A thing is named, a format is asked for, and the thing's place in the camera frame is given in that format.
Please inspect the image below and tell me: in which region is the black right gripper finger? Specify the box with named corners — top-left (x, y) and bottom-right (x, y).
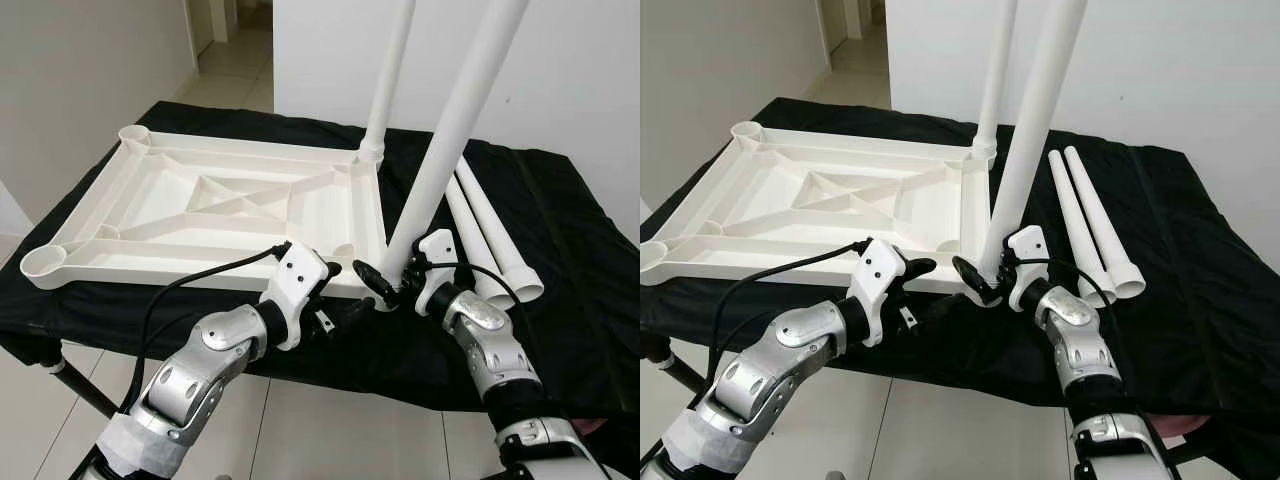
top-left (951, 255), bottom-right (1003, 307)
top-left (354, 260), bottom-right (403, 308)

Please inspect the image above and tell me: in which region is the white plastic table leg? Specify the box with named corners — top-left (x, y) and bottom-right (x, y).
top-left (443, 178), bottom-right (516, 309)
top-left (970, 0), bottom-right (1019, 161)
top-left (358, 0), bottom-right (417, 163)
top-left (1064, 145), bottom-right (1148, 301)
top-left (1049, 150), bottom-right (1116, 308)
top-left (978, 0), bottom-right (1089, 279)
top-left (383, 0), bottom-right (531, 291)
top-left (455, 155), bottom-right (546, 303)

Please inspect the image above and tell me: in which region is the white plastic children table top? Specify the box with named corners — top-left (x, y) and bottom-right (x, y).
top-left (18, 123), bottom-right (393, 301)
top-left (640, 120), bottom-right (996, 296)

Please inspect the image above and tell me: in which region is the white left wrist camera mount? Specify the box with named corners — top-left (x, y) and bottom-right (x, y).
top-left (262, 243), bottom-right (331, 351)
top-left (848, 238), bottom-right (906, 346)

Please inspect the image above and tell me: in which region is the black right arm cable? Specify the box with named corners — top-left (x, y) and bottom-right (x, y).
top-left (415, 258), bottom-right (521, 331)
top-left (1010, 255), bottom-right (1116, 331)

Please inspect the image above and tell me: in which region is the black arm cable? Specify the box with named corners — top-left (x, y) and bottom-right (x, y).
top-left (700, 238), bottom-right (869, 391)
top-left (125, 240), bottom-right (293, 411)
top-left (1010, 255), bottom-right (1116, 331)
top-left (415, 258), bottom-right (521, 331)

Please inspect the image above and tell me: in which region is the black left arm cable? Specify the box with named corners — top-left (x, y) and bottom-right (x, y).
top-left (700, 238), bottom-right (869, 391)
top-left (125, 240), bottom-right (293, 411)

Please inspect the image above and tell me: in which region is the black metal frame leg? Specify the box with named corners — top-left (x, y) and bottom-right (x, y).
top-left (650, 345), bottom-right (701, 391)
top-left (45, 355), bottom-right (116, 416)

